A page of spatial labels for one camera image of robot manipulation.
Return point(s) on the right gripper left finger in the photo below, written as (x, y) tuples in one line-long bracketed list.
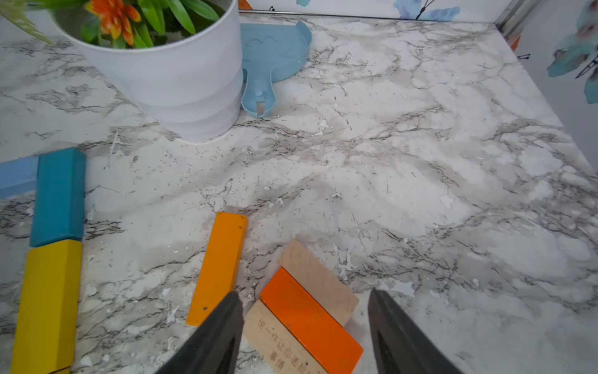
[(214, 346)]

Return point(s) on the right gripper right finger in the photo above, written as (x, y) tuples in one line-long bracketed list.
[(400, 346)]

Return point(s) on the amber orange block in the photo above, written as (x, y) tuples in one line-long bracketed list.
[(220, 266)]

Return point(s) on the red orange block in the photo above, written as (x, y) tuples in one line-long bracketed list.
[(317, 331)]

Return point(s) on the yellow block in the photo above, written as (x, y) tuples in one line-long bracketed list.
[(46, 324)]

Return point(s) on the teal block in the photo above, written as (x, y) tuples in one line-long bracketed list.
[(59, 200)]

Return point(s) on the light blue block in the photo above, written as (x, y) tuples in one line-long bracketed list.
[(18, 176)]

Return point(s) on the natural wood printed block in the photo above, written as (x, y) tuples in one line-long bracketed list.
[(280, 349)]

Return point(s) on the natural wood block right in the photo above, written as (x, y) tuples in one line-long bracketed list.
[(323, 285)]

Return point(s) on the white pot with flowers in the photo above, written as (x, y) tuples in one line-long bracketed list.
[(177, 61)]

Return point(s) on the light blue dustpan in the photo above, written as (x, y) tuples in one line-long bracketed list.
[(271, 53)]

